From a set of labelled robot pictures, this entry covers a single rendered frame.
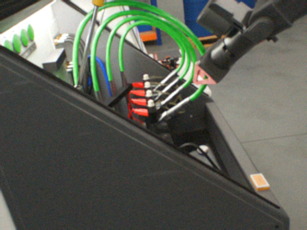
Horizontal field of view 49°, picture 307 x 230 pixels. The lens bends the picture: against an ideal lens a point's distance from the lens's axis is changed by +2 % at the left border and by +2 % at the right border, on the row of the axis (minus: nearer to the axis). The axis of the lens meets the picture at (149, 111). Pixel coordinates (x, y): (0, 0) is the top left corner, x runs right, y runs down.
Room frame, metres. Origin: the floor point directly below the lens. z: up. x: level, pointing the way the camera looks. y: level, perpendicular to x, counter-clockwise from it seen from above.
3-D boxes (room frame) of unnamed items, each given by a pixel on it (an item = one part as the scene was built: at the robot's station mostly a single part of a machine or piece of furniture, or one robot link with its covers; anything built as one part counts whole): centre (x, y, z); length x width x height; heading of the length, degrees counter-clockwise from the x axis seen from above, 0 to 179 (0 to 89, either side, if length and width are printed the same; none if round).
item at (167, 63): (1.63, -0.15, 1.01); 0.23 x 0.11 x 0.06; 0
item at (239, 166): (0.90, -0.24, 0.87); 0.62 x 0.04 x 0.16; 0
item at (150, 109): (0.89, -0.02, 1.01); 0.05 x 0.03 x 0.21; 90
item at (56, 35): (1.13, 0.26, 1.20); 0.13 x 0.03 x 0.31; 0
